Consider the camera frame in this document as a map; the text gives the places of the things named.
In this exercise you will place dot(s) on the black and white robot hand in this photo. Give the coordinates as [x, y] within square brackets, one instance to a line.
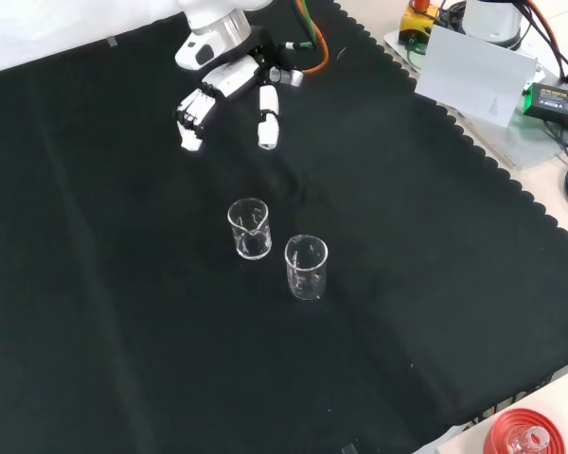
[232, 78]

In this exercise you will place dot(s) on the clear glass beaker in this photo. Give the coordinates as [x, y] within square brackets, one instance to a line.
[307, 284]
[249, 246]

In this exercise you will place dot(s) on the clear tape piece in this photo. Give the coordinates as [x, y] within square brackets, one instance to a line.
[349, 449]
[111, 41]

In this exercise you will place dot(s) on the yellow stop button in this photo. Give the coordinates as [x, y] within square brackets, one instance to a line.
[409, 23]

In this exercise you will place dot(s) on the black bench cloth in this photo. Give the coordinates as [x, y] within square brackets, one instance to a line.
[123, 284]

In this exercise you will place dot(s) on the black power supply box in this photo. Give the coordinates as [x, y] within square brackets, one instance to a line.
[556, 101]

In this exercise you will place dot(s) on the small clear glass piece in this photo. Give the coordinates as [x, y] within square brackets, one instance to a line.
[530, 440]

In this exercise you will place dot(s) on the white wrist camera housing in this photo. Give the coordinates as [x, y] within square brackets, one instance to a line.
[191, 52]

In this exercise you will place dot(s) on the grey metal base plate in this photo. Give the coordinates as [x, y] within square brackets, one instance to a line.
[525, 146]

